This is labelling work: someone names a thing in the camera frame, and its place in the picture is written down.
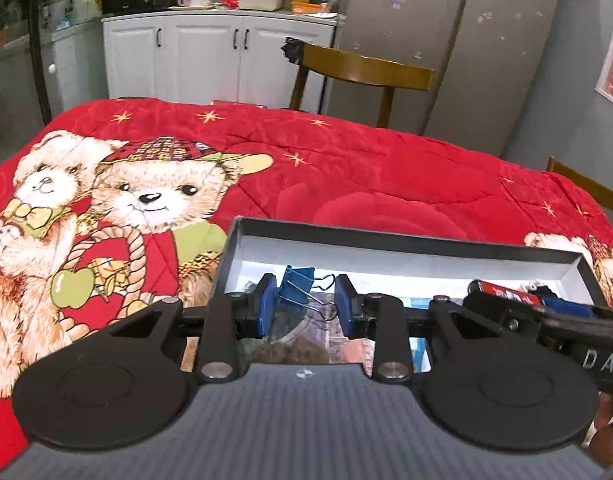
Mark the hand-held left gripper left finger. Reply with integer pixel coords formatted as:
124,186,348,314
109,272,278,382

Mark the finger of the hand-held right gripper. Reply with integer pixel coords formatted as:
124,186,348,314
529,284,597,319
459,292,544,347

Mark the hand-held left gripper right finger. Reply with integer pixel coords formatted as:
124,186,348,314
335,274,504,383

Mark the red snack packet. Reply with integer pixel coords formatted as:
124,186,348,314
467,280,543,307

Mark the blue binder clip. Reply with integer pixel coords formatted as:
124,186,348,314
278,266,339,323

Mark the brown fuzzy hair claw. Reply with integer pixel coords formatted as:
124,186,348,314
249,335,332,365

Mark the shallow black cardboard box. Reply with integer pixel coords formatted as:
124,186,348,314
209,216,609,376

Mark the person's right hand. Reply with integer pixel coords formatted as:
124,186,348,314
586,392,613,468

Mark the red bear printed blanket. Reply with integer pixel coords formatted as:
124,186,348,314
0,97,613,461

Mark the wooden chair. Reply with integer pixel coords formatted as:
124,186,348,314
546,156,613,221
286,42,436,128

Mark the white cabinet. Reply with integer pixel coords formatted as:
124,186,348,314
100,10,344,113

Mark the small black cloth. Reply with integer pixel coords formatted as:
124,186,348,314
280,36,304,65

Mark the orange container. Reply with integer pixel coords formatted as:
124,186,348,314
291,1,334,15

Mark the silver refrigerator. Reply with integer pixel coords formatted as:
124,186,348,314
326,0,567,158

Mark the glass door with stickers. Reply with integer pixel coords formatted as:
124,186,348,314
0,0,104,146

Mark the white wall shelf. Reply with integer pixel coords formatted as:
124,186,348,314
593,20,613,111

